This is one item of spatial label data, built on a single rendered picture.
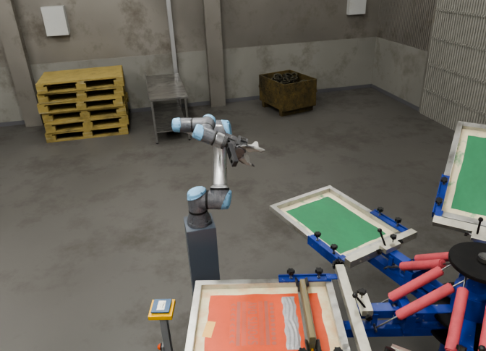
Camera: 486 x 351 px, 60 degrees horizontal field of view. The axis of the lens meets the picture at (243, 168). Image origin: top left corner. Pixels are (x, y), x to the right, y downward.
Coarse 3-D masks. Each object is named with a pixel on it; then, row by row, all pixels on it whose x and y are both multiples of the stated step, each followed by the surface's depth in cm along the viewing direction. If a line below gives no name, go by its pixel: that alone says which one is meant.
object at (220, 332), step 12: (216, 324) 220; (228, 324) 220; (276, 324) 219; (300, 324) 218; (216, 336) 213; (228, 336) 213; (300, 336) 211; (324, 336) 211; (204, 348) 207; (216, 348) 206; (228, 348) 206; (240, 348) 206; (252, 348) 206; (264, 348) 205; (276, 348) 205; (324, 348) 204
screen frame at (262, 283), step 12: (204, 288) 244; (216, 288) 244; (228, 288) 244; (240, 288) 244; (192, 300) 231; (336, 300) 227; (192, 312) 224; (336, 312) 220; (192, 324) 216; (336, 324) 213; (192, 336) 209; (192, 348) 203; (348, 348) 199
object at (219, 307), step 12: (216, 300) 236; (228, 300) 235; (240, 300) 235; (252, 300) 235; (264, 300) 234; (276, 300) 234; (312, 300) 233; (216, 312) 228; (228, 312) 227; (276, 312) 226; (300, 312) 226; (312, 312) 225
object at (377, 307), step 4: (372, 304) 217; (376, 304) 217; (380, 304) 217; (384, 304) 217; (388, 304) 217; (372, 308) 214; (376, 308) 214; (380, 308) 214; (384, 308) 214; (388, 308) 214; (392, 308) 214; (376, 312) 213; (380, 312) 213; (384, 312) 213; (388, 312) 213; (392, 312) 213; (364, 316) 214; (380, 316) 214; (384, 316) 214; (388, 316) 214; (392, 316) 214
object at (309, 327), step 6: (300, 282) 231; (300, 288) 231; (306, 288) 227; (300, 294) 232; (306, 294) 223; (306, 300) 219; (306, 306) 215; (306, 312) 211; (306, 318) 208; (306, 324) 209; (312, 324) 204; (312, 330) 201; (312, 336) 198; (312, 342) 199; (312, 348) 200
